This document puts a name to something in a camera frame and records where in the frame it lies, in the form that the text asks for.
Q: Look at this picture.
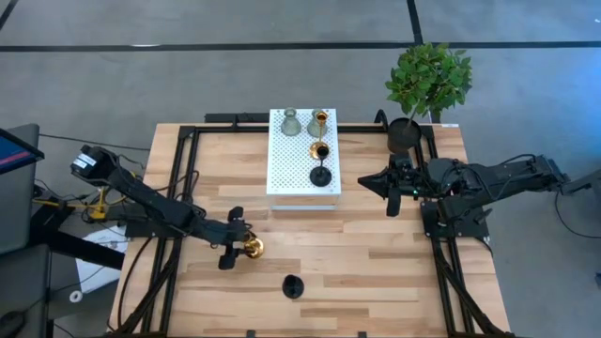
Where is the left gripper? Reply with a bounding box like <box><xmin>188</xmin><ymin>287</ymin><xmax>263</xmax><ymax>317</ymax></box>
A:
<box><xmin>206</xmin><ymin>206</ymin><xmax>257</xmax><ymax>271</ymax></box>

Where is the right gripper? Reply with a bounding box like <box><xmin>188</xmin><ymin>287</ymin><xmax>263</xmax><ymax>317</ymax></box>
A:
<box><xmin>357</xmin><ymin>152</ymin><xmax>431</xmax><ymax>218</ymax></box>

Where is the short gold candlestick holder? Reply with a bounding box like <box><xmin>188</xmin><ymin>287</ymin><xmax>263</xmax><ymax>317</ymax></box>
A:
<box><xmin>242</xmin><ymin>237</ymin><xmax>266</xmax><ymax>260</ymax></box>

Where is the tall gold candlestick holder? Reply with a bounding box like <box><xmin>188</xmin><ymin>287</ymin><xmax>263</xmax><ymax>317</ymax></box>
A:
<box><xmin>308</xmin><ymin>110</ymin><xmax>331</xmax><ymax>161</ymax></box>

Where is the white perforated metal stand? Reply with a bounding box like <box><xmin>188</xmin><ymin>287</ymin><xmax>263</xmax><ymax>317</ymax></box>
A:
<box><xmin>266</xmin><ymin>108</ymin><xmax>343</xmax><ymax>211</ymax></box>

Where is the green potted plant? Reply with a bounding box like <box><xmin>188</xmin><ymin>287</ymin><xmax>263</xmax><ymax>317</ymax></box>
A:
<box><xmin>383</xmin><ymin>40</ymin><xmax>474</xmax><ymax>155</ymax></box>

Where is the yellow clamp tool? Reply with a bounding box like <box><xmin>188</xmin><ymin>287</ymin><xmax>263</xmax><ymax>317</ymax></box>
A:
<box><xmin>32</xmin><ymin>187</ymin><xmax>137</xmax><ymax>222</ymax></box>

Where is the white paper sheet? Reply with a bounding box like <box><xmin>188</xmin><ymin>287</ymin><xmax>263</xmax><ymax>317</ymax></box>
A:
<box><xmin>76</xmin><ymin>224</ymin><xmax>129</xmax><ymax>295</ymax></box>

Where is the grey cabinet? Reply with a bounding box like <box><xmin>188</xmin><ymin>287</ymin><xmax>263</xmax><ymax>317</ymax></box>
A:
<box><xmin>0</xmin><ymin>122</ymin><xmax>41</xmax><ymax>255</ymax></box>

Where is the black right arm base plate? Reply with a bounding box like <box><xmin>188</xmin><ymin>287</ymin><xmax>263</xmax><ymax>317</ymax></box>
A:
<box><xmin>420</xmin><ymin>199</ymin><xmax>490</xmax><ymax>239</ymax></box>

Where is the black aluminium table frame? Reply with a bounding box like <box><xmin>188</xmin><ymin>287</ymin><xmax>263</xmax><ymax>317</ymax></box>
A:
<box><xmin>105</xmin><ymin>111</ymin><xmax>517</xmax><ymax>338</ymax></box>

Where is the black cable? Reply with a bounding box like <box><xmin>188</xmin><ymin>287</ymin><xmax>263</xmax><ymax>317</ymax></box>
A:
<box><xmin>552</xmin><ymin>189</ymin><xmax>601</xmax><ymax>240</ymax></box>

